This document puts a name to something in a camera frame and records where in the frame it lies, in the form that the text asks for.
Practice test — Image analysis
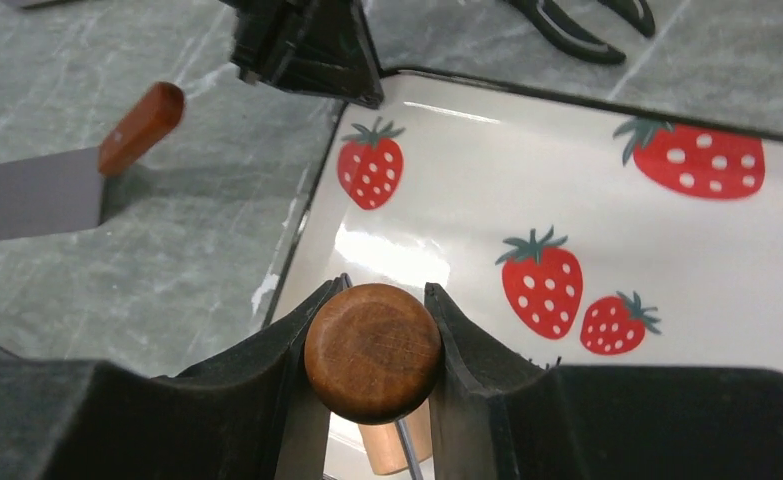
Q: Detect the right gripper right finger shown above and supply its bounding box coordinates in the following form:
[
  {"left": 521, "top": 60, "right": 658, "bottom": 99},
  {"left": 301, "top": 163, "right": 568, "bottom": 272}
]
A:
[{"left": 424, "top": 283, "right": 783, "bottom": 479}]

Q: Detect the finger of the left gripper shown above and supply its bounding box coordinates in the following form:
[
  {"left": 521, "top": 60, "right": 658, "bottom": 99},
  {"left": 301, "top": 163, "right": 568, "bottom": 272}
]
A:
[
  {"left": 278, "top": 0, "right": 384, "bottom": 109},
  {"left": 230, "top": 0, "right": 324, "bottom": 87}
]

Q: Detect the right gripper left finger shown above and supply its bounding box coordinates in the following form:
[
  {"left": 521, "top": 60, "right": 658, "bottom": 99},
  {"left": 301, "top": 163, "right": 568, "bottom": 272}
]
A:
[{"left": 0, "top": 275, "right": 349, "bottom": 479}]

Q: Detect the wooden rolling pin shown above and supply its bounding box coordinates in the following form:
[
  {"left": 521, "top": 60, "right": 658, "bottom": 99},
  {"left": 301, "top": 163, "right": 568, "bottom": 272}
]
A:
[{"left": 303, "top": 283, "right": 442, "bottom": 479}]

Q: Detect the strawberry pattern white tray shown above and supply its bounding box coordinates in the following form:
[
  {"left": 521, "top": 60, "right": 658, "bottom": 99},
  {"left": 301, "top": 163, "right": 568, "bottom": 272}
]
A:
[{"left": 261, "top": 66, "right": 783, "bottom": 480}]

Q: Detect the spatula with wooden handle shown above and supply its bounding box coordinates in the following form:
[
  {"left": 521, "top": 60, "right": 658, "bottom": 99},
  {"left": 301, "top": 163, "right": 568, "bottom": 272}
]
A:
[{"left": 0, "top": 81, "right": 185, "bottom": 241}]

